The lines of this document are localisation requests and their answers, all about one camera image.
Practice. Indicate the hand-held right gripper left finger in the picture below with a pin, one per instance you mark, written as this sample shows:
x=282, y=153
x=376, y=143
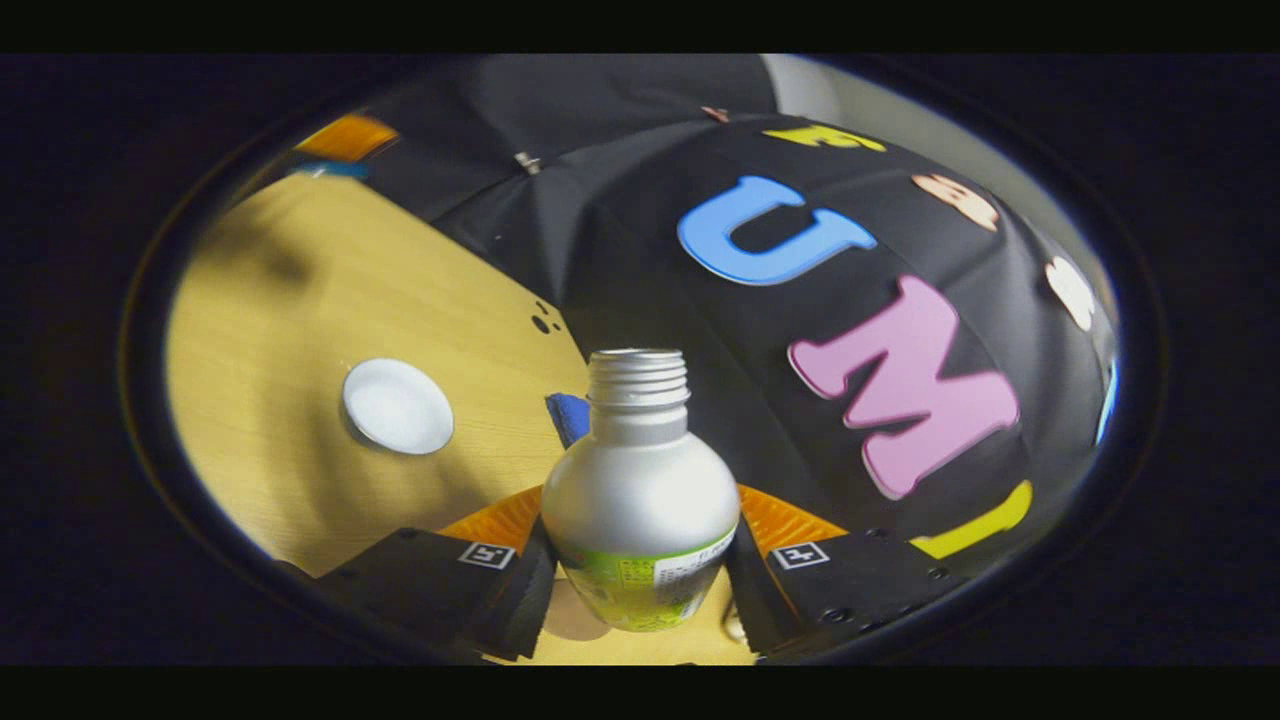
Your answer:
x=520, y=600

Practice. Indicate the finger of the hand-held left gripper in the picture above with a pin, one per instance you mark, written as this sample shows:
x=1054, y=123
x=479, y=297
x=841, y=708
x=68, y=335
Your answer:
x=345, y=138

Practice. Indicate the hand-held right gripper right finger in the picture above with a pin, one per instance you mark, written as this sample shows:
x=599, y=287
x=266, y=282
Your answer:
x=760, y=610

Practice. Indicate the round brown coaster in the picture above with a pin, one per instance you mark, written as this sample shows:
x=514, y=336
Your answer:
x=575, y=612

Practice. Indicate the silver water bottle green label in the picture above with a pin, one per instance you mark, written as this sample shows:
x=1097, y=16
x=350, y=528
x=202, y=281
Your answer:
x=640, y=490

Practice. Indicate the silver metal clip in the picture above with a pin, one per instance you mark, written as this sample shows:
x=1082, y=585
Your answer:
x=527, y=161

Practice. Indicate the blue towel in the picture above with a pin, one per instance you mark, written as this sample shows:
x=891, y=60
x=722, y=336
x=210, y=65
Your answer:
x=568, y=415

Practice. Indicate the black backdrop cloth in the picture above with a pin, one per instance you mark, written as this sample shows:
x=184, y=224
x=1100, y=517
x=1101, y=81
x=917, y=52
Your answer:
x=620, y=250

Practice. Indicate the copper metal clip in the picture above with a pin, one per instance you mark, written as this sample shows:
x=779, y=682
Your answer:
x=715, y=113

